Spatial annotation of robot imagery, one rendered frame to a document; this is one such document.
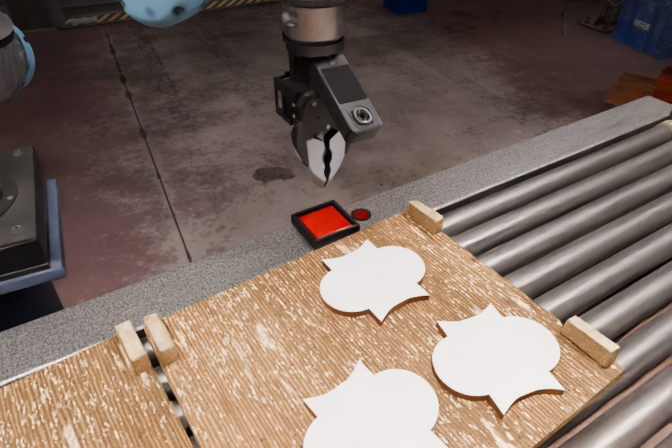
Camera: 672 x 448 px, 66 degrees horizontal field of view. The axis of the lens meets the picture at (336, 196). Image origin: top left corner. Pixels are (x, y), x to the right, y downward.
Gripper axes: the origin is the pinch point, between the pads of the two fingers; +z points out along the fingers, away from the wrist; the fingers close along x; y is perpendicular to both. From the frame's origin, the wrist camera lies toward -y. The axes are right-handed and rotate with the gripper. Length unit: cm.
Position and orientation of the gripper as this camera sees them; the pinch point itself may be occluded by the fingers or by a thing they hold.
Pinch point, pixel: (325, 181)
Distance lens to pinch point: 73.4
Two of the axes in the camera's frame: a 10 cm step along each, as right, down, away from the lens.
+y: -5.4, -4.9, 6.9
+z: 0.0, 8.1, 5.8
